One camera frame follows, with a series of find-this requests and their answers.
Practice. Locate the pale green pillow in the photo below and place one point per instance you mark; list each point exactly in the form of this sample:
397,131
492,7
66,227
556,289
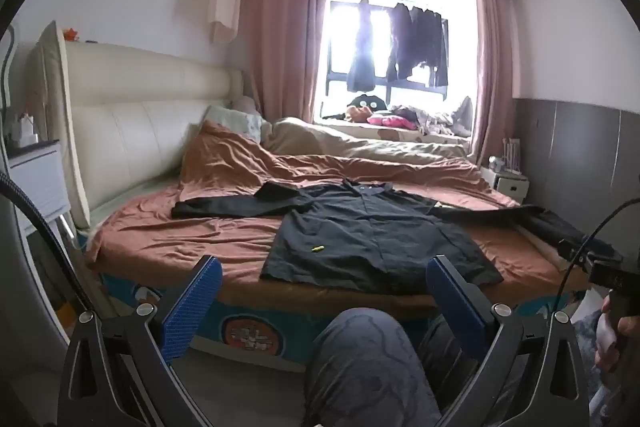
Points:
240,122

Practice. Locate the small orange toy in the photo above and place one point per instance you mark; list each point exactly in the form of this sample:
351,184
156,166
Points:
72,34

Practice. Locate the black plush toy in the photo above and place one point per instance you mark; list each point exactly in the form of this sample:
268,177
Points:
367,102

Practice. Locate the black shirt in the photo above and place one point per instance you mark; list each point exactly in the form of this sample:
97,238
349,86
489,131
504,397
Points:
370,232

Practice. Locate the person's right hand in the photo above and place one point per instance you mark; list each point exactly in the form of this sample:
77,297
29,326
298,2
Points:
604,347

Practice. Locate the black hanging garment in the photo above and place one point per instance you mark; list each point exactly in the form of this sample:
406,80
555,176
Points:
432,42

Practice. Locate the grey nightstand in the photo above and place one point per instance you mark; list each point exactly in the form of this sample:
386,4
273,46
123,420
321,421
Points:
35,182

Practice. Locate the white bottle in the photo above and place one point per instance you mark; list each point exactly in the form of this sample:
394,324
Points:
25,129

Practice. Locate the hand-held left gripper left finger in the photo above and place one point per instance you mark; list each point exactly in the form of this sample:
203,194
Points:
192,307

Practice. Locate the dark purple hanging garment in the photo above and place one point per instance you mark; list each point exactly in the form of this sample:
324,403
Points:
400,47

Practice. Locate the brown plush toy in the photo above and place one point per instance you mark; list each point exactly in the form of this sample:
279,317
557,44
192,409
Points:
357,113

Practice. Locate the white rack with rods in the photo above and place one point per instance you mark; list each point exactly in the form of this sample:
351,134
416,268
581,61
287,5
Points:
511,154

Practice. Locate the brown blanket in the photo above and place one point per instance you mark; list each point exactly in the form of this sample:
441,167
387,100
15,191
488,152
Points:
225,237

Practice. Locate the person's left leg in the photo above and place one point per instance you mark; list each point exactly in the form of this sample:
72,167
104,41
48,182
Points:
365,367

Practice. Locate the pink curtain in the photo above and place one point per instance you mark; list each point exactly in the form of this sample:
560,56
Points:
285,37
492,72

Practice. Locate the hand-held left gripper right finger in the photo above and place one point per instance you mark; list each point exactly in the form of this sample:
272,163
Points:
457,307

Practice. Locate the black framed window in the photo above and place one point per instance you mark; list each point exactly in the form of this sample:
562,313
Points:
385,92

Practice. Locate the dark hanging trousers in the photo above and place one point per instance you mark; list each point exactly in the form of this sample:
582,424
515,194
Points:
361,67

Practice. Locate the pale pink pillow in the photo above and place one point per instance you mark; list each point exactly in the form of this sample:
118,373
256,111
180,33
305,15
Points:
247,104

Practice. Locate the pink cushion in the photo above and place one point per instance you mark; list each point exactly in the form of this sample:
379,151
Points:
392,122

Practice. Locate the small white nightstand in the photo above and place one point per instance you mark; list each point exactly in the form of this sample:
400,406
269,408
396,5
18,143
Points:
507,187

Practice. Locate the dark clothes pile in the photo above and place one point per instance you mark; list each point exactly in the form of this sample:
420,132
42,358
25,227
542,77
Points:
565,227

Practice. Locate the cream padded headboard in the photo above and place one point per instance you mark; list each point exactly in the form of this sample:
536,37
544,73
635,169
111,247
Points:
140,122

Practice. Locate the pile of clothes on windowsill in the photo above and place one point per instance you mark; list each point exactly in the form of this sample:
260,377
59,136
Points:
440,117

